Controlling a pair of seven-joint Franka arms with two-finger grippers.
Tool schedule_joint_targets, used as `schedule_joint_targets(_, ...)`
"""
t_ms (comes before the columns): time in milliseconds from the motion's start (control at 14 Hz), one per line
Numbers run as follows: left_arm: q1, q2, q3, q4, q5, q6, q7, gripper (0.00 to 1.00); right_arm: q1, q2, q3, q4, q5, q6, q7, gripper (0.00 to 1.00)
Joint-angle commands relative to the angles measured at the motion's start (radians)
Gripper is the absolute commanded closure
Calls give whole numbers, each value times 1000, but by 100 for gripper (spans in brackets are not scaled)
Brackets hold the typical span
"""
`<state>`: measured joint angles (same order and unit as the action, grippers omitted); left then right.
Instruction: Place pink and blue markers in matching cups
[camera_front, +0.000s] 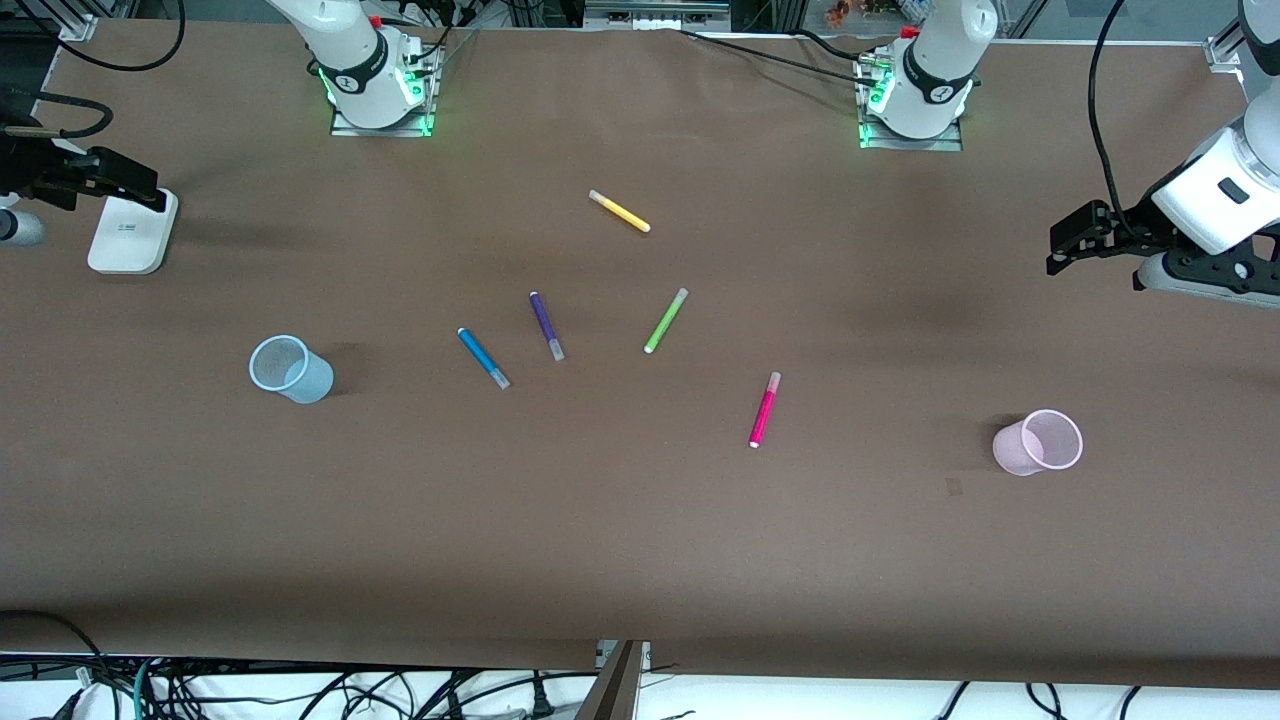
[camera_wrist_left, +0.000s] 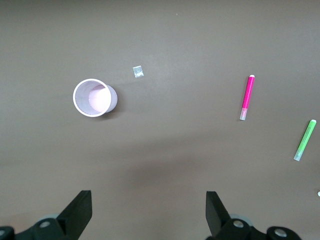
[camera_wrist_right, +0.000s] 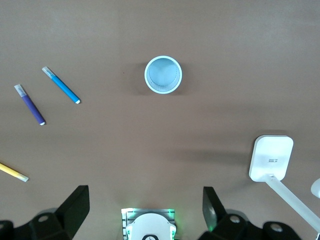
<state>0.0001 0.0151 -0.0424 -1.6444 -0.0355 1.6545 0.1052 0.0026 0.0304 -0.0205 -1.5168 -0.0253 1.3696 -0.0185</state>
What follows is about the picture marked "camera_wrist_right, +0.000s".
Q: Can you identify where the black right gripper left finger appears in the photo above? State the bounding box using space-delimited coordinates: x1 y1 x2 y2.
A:
14 185 90 240

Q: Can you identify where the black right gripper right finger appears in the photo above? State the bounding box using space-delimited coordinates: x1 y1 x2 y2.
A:
199 186 261 240

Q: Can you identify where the blue marker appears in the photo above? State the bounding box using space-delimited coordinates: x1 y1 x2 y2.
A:
41 66 81 105

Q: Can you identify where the yellow marker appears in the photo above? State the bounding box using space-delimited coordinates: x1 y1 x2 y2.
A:
0 162 29 183

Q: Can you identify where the brown table cover sheet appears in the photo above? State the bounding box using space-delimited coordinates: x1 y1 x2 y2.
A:
0 0 320 240

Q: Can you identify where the purple marker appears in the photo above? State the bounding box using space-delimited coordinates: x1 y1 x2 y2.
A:
13 84 46 126

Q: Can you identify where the light blue cup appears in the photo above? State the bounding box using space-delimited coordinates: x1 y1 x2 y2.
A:
144 55 183 95

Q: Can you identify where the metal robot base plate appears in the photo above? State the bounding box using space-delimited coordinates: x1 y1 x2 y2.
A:
121 207 176 237

